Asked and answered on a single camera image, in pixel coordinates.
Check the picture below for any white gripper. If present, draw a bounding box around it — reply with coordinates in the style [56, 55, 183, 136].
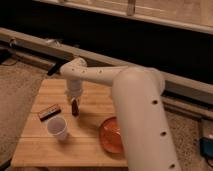
[66, 80, 83, 106]

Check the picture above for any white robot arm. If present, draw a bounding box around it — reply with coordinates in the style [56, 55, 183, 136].
[60, 58, 182, 171]

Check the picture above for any red brown rectangular box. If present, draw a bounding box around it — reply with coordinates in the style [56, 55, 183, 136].
[38, 104, 61, 122]

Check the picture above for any wooden cutting board table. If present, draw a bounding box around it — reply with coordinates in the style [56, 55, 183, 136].
[12, 79, 127, 167]

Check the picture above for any orange plate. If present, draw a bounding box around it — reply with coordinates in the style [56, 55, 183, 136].
[99, 117, 123, 154]

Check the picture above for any blue object on floor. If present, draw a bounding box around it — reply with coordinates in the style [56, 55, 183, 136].
[199, 136, 213, 159]

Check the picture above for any grey metal rail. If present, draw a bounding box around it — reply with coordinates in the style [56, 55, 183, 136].
[0, 28, 213, 118]

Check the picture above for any wooden window frame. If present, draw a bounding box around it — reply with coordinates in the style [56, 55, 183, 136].
[35, 0, 213, 35]

